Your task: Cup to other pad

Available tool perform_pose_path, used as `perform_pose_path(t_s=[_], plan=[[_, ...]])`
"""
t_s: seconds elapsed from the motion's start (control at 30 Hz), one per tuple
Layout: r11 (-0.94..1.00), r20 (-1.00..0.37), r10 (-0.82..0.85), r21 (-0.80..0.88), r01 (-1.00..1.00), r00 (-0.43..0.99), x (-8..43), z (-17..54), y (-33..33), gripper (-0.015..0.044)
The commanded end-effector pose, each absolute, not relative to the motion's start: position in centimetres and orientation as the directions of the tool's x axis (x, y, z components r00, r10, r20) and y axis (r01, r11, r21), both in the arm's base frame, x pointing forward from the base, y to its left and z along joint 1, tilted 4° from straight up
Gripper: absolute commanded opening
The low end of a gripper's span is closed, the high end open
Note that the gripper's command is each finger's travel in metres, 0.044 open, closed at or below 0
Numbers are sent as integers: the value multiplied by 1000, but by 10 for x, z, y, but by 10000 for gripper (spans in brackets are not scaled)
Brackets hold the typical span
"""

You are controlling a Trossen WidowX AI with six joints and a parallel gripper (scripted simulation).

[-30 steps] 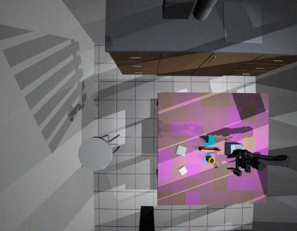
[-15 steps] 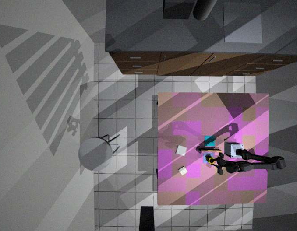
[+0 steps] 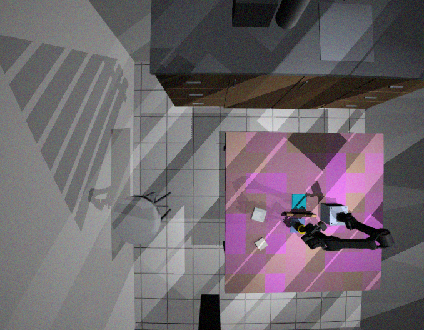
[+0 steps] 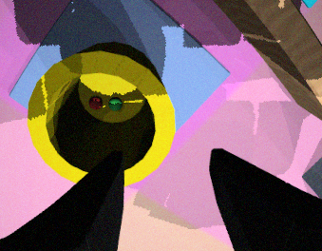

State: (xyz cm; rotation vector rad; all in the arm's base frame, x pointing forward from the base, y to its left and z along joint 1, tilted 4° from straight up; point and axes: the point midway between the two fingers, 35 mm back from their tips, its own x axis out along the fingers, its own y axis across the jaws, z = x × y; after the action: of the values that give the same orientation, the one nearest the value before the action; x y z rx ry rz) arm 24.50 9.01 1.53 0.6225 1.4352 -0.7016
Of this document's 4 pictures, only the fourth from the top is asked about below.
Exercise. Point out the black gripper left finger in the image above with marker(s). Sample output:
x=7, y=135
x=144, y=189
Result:
x=87, y=218

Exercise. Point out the yellow cup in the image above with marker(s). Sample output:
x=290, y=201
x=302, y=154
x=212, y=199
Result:
x=73, y=138

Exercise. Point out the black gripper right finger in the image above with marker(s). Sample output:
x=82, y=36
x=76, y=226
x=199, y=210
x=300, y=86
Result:
x=260, y=211

